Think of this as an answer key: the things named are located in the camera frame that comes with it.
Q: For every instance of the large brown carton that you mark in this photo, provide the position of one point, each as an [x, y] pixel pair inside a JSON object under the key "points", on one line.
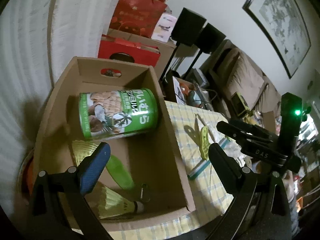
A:
{"points": [[165, 48]]}

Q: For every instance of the person right hand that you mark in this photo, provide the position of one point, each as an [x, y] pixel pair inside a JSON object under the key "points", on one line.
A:
{"points": [[289, 185]]}

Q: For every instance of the yellow shuttlecock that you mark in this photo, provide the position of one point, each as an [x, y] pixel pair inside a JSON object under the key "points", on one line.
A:
{"points": [[112, 204], [82, 149]]}

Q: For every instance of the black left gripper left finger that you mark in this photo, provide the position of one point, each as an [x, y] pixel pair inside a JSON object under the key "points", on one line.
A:
{"points": [[46, 216]]}

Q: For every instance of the green handled window squeegee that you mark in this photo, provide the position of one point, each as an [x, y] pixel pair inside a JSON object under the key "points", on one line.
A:
{"points": [[206, 139]]}

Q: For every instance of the red gift bag upper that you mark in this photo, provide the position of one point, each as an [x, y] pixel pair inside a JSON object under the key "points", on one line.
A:
{"points": [[137, 17]]}

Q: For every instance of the cardboard box with papers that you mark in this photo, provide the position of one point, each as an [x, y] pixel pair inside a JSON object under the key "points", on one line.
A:
{"points": [[186, 93]]}

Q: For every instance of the red gift box lower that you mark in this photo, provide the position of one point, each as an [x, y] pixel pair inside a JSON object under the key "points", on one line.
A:
{"points": [[123, 50]]}

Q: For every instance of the white pink small box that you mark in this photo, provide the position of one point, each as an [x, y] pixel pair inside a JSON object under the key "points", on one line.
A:
{"points": [[164, 27]]}

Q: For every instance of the open brown cardboard box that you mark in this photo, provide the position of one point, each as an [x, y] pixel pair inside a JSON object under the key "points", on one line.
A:
{"points": [[152, 158]]}

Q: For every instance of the right black speaker on stand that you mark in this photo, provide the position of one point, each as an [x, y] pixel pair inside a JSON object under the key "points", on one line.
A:
{"points": [[207, 41]]}

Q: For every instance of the left black speaker on stand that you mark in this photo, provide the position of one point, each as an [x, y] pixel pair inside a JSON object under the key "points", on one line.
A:
{"points": [[188, 26]]}

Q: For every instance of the framed wall picture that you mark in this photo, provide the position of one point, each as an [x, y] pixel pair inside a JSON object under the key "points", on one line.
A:
{"points": [[283, 24]]}

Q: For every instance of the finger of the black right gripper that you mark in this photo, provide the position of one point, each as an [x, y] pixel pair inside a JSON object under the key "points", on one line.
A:
{"points": [[254, 130], [235, 129]]}

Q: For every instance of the black speaker on stand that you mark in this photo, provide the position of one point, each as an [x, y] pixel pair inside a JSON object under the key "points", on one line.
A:
{"points": [[207, 41], [188, 26]]}

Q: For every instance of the yellow checked tablecloth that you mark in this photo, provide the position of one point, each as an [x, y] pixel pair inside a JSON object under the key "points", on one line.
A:
{"points": [[211, 199]]}

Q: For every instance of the brown sofa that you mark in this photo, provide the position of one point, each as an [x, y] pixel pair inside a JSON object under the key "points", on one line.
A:
{"points": [[230, 70]]}

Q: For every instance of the green black radio device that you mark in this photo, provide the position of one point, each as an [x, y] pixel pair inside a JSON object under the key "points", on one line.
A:
{"points": [[240, 105]]}

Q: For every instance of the white curtain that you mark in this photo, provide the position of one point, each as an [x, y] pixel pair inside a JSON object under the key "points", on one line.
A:
{"points": [[38, 39]]}

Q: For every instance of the green carabiner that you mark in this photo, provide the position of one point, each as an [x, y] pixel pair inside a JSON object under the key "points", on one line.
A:
{"points": [[143, 193]]}

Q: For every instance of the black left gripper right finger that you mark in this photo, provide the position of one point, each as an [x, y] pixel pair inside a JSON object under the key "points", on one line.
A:
{"points": [[259, 209]]}

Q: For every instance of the green snack tin can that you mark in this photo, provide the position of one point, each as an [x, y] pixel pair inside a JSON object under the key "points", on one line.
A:
{"points": [[118, 113]]}

